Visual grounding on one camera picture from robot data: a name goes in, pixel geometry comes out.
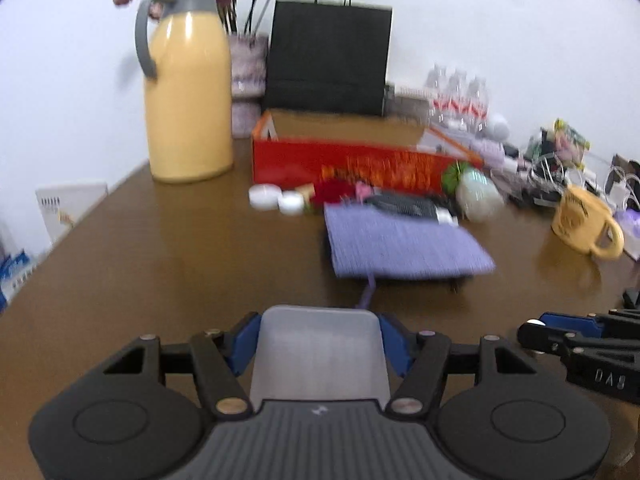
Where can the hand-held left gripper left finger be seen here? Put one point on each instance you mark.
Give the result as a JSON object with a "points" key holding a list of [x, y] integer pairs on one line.
{"points": [[245, 341]]}

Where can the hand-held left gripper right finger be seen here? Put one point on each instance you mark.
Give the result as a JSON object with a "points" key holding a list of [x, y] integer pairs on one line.
{"points": [[395, 344]]}

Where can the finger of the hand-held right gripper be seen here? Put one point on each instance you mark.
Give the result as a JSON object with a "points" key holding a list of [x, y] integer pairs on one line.
{"points": [[542, 337], [575, 324]]}

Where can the translucent white plastic container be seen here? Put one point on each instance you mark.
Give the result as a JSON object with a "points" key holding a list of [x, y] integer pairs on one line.
{"points": [[320, 355]]}

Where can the glittery clear plastic bag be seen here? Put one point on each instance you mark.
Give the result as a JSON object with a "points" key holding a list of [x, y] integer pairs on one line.
{"points": [[480, 197]]}

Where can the red cardboard box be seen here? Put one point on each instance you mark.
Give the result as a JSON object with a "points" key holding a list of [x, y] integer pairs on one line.
{"points": [[300, 160]]}

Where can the purple notebook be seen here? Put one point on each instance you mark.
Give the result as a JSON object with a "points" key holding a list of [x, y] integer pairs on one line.
{"points": [[400, 245]]}

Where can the yellow mug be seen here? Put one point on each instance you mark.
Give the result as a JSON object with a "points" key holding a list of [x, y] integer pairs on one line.
{"points": [[580, 217]]}

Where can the black tube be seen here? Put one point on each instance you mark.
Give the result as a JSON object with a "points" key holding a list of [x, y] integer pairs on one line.
{"points": [[405, 206]]}

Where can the small pink item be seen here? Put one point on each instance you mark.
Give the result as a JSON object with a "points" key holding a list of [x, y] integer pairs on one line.
{"points": [[362, 192]]}

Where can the colourful snack packet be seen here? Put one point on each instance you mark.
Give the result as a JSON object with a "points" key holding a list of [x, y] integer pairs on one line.
{"points": [[570, 140]]}

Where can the purple towel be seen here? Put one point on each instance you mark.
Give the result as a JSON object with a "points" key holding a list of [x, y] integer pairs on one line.
{"points": [[490, 149]]}

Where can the white round robot toy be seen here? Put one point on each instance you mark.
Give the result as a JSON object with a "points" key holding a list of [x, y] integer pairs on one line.
{"points": [[498, 127]]}

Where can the white desk calendar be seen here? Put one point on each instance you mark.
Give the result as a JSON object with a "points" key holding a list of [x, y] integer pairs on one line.
{"points": [[70, 210]]}

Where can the blue packet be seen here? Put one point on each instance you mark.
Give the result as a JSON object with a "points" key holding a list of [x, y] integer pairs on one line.
{"points": [[15, 280]]}

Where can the clear water bottle red label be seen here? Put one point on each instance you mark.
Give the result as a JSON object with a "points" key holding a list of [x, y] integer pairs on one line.
{"points": [[456, 97], [436, 95], [477, 105]]}

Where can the clear jar with white lid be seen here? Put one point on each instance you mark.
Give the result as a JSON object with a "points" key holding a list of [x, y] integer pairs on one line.
{"points": [[407, 102]]}

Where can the yellow thermos jug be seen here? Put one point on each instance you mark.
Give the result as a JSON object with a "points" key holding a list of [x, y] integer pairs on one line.
{"points": [[190, 100]]}

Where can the patterned flower vase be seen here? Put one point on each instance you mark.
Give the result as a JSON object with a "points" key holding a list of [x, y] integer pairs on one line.
{"points": [[247, 70]]}

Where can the black paper bag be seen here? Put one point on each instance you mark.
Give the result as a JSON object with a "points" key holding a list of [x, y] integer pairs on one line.
{"points": [[325, 55]]}

